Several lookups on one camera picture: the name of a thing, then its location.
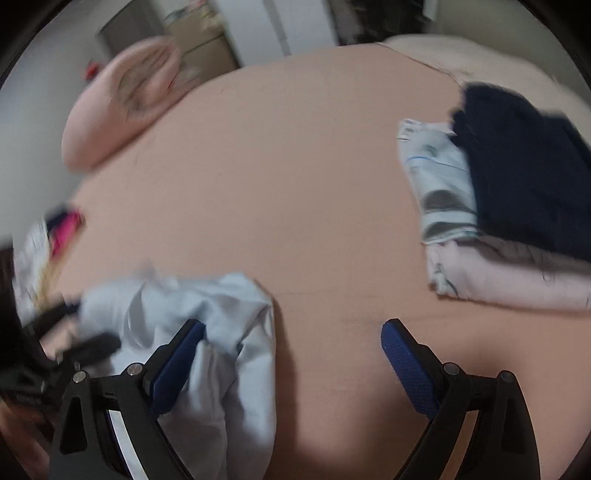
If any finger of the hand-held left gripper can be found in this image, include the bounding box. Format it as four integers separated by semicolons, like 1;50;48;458
28;300;81;337
60;335;122;367

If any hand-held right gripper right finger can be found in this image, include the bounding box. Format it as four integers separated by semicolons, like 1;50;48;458
381;318;541;480

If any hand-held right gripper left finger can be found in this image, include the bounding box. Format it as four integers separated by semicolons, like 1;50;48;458
48;318;208;480

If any light blue shirt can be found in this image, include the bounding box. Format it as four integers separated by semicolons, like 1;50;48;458
76;268;278;480

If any white grey patterned garment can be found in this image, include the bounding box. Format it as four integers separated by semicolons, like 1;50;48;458
11;219;51;315

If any magenta garment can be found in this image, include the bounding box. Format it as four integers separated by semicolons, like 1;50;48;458
48;210;84;259

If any folded pink printed garment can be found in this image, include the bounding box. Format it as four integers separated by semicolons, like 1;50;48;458
425;235;591;312

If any rolled pink quilt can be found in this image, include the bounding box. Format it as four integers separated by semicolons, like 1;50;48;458
60;37;185;174

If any bed with pink sheet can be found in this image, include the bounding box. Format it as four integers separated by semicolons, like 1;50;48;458
46;44;591;480

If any folded navy garment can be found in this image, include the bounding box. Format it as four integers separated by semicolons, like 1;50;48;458
450;82;591;261

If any dark grey door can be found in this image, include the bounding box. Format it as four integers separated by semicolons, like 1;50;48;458
97;2;176;61

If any beige cabinet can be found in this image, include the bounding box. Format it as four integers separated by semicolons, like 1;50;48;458
164;14;241;79

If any large beige dotted pillow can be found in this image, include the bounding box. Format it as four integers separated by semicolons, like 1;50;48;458
381;32;591;139

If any glass door wardrobe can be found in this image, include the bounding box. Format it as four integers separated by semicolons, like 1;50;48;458
328;0;439;47

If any white wardrobe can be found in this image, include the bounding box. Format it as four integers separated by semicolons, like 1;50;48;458
249;0;340;58

